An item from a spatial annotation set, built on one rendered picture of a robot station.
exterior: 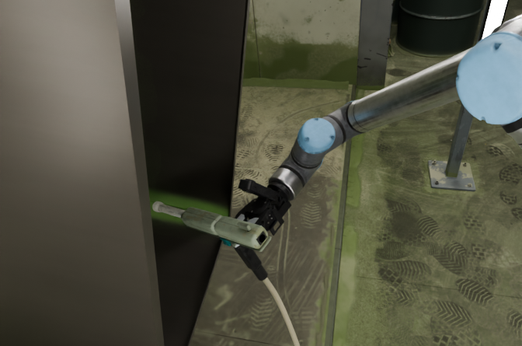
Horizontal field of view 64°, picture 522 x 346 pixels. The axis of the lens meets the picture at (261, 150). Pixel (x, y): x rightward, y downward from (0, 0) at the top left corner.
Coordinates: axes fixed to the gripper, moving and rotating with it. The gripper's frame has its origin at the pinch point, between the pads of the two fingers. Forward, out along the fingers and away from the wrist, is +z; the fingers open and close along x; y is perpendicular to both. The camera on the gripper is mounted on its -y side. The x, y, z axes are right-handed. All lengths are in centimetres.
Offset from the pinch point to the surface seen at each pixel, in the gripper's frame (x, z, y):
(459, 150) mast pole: -2, -118, 69
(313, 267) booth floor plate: 27, -34, 62
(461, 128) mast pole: -5, -119, 57
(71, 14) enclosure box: -45, 20, -63
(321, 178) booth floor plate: 51, -81, 59
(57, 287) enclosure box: -13.4, 33.9, -30.8
